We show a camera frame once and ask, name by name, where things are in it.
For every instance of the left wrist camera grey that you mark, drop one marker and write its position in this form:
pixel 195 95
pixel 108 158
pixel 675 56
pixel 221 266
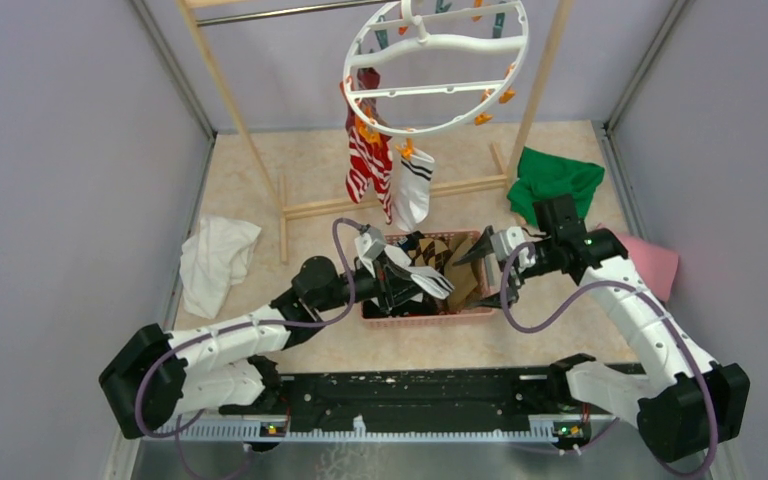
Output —
pixel 369 245

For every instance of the white cloth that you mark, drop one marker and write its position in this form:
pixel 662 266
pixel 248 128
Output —
pixel 214 260

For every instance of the orange clip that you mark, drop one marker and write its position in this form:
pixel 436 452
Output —
pixel 406 148
pixel 483 117
pixel 368 134

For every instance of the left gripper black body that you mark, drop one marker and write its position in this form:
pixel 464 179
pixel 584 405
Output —
pixel 383 282

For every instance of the wooden drying rack frame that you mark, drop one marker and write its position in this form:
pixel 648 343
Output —
pixel 277 188

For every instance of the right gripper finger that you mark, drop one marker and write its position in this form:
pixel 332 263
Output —
pixel 481 248
pixel 492 301

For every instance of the black patterned sock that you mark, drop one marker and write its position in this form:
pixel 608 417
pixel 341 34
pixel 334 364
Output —
pixel 371 311

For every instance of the metal rack rod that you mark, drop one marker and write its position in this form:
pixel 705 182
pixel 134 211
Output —
pixel 316 8

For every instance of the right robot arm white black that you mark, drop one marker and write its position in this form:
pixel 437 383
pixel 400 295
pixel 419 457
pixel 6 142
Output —
pixel 687 402

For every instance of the brown argyle sock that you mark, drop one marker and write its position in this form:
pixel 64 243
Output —
pixel 433 252

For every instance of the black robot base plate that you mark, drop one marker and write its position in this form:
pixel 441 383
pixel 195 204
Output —
pixel 477 400

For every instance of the white round clip hanger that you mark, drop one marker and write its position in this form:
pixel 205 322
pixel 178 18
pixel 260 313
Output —
pixel 430 85

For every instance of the pink cloth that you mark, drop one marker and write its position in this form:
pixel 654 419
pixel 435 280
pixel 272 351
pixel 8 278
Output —
pixel 657 266

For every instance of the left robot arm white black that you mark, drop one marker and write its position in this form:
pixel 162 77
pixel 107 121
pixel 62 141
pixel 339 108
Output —
pixel 158 375

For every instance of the white black sock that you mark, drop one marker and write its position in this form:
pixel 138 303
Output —
pixel 429 280
pixel 412 193

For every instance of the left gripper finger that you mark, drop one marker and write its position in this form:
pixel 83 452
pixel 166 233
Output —
pixel 394 269
pixel 407 304

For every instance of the pink plastic basket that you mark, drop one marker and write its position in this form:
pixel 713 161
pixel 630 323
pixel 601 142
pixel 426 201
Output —
pixel 452 310

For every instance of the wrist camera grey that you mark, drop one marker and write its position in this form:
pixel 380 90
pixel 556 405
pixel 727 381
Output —
pixel 369 245
pixel 512 242

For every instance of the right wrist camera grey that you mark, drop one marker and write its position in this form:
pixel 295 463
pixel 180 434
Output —
pixel 512 242

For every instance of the green cloth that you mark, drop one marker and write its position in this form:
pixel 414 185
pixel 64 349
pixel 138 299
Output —
pixel 542 176

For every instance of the red white striped sock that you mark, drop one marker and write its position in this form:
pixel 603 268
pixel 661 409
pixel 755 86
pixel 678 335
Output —
pixel 359 176

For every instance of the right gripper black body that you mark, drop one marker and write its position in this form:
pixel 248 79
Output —
pixel 538 268

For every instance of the beige purple striped sock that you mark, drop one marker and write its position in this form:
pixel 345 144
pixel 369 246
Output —
pixel 367 79

